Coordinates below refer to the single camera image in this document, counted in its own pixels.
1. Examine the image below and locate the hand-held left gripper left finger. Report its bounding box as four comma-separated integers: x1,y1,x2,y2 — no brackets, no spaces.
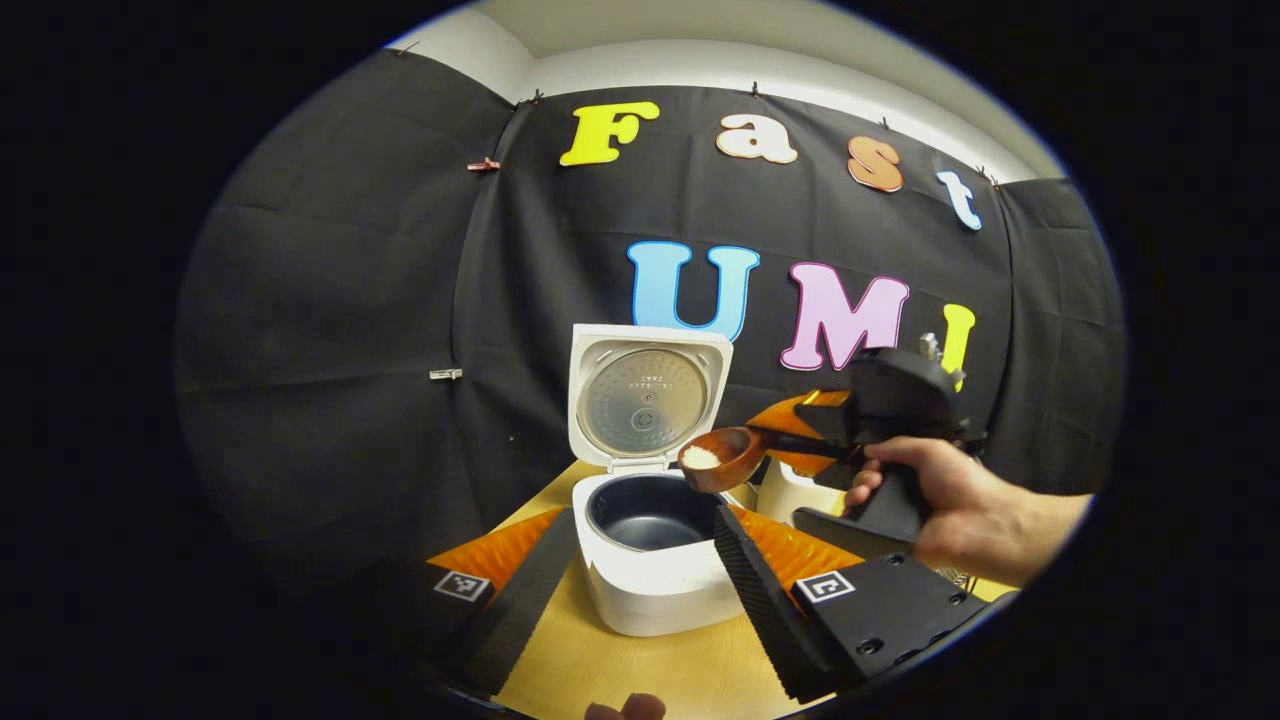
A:
380,505,581,701

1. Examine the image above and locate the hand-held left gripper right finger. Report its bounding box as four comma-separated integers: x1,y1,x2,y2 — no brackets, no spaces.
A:
712,503,1011,704

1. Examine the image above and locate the white rice cooker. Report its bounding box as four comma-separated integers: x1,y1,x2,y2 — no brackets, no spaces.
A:
567,322,771,638

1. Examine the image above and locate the black backdrop cloth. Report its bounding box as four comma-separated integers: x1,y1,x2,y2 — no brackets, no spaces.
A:
175,48,1129,561

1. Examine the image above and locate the white toaster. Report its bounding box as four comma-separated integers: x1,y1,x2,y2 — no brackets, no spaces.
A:
755,460,851,526

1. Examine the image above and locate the brown wooden spoon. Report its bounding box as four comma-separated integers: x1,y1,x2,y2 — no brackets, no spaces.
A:
677,425,851,494

